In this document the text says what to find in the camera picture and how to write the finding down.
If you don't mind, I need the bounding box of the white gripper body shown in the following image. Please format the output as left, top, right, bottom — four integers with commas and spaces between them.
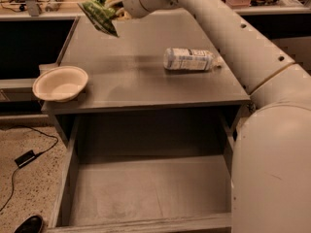
121, 0, 143, 18

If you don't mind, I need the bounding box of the green jalapeno chip bag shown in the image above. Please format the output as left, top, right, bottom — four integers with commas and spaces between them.
78, 0, 118, 37

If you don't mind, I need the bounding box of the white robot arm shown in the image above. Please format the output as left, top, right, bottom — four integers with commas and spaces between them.
121, 0, 311, 233

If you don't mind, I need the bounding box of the grey counter cabinet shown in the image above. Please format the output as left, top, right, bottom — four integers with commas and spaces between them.
40, 8, 252, 148

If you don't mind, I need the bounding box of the grey open drawer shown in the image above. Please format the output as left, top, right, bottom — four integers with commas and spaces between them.
48, 108, 231, 233

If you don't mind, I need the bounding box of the black handheld tool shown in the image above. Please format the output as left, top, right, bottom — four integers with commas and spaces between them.
45, 0, 64, 12

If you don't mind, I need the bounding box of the white plastic bottle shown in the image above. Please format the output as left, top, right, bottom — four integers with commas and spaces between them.
163, 48, 222, 71

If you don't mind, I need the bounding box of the white paper bowl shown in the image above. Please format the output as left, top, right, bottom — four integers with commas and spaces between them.
32, 66, 88, 102

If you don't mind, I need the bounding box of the black power adapter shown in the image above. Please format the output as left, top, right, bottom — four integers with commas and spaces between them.
15, 150, 36, 169

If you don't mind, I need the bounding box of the black shoe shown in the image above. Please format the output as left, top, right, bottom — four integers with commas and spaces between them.
14, 216, 44, 233

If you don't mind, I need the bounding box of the black power cable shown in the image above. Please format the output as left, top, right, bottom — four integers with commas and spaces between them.
0, 125, 59, 213

